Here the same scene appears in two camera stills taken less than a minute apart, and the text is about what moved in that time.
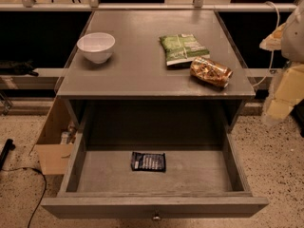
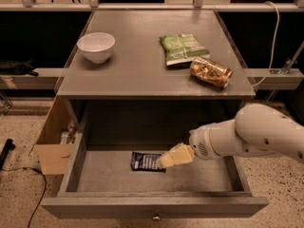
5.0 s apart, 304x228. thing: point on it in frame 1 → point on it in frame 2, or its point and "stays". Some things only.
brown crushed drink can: (211, 71) stays
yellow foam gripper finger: (274, 41) → (212, 140)
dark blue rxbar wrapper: (154, 161) stays
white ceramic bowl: (97, 47) stays
